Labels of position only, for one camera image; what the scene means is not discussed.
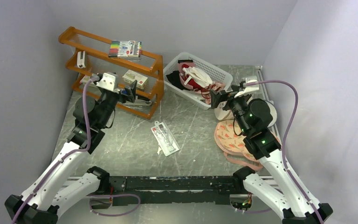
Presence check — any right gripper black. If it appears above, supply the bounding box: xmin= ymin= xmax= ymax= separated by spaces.
xmin=210 ymin=84 xmax=251 ymax=134

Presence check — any clear packaged tool sleeve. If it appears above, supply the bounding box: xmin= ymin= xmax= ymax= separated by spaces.
xmin=151 ymin=121 xmax=180 ymax=156

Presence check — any beige mesh laundry bag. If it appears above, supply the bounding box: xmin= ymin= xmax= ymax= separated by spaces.
xmin=214 ymin=101 xmax=234 ymax=121

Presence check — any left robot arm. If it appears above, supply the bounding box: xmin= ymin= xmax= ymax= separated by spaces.
xmin=5 ymin=77 xmax=137 ymax=224

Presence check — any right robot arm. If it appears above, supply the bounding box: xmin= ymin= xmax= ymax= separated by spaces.
xmin=210 ymin=90 xmax=333 ymax=224

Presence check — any white plastic laundry basket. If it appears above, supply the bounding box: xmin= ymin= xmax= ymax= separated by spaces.
xmin=163 ymin=52 xmax=233 ymax=110

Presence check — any floral heart-shaped laundry bag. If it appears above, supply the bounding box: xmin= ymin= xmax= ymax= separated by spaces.
xmin=214 ymin=120 xmax=263 ymax=171

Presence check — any grey round laundry bags stack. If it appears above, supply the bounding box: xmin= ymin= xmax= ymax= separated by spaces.
xmin=261 ymin=100 xmax=277 ymax=127

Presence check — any blue stapler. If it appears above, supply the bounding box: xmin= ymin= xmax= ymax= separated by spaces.
xmin=122 ymin=89 xmax=152 ymax=107

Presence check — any white staples box right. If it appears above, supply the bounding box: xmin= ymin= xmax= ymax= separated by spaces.
xmin=122 ymin=70 xmax=148 ymax=90

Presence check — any pile of bras in basket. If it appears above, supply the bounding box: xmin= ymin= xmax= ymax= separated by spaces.
xmin=166 ymin=60 xmax=226 ymax=105

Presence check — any coloured marker pen set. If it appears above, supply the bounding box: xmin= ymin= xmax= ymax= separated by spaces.
xmin=108 ymin=40 xmax=142 ymax=58

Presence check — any orange three-tier shelf rack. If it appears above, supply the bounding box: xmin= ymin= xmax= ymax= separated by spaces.
xmin=58 ymin=27 xmax=164 ymax=119

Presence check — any small white box on shelf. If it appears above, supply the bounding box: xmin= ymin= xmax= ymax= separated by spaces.
xmin=76 ymin=51 xmax=86 ymax=69

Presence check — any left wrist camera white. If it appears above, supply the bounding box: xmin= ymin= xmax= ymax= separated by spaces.
xmin=96 ymin=72 xmax=118 ymax=92

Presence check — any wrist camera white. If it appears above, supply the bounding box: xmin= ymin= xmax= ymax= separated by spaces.
xmin=234 ymin=76 xmax=260 ymax=98
xmin=96 ymin=72 xmax=118 ymax=92

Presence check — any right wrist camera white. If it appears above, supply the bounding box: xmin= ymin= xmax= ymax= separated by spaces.
xmin=234 ymin=76 xmax=260 ymax=98

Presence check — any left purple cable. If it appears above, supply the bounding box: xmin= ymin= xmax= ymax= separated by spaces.
xmin=10 ymin=76 xmax=101 ymax=224

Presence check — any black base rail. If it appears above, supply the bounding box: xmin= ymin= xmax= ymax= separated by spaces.
xmin=90 ymin=167 xmax=255 ymax=206

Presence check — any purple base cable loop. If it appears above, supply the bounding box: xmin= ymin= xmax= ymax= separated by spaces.
xmin=89 ymin=193 xmax=141 ymax=217

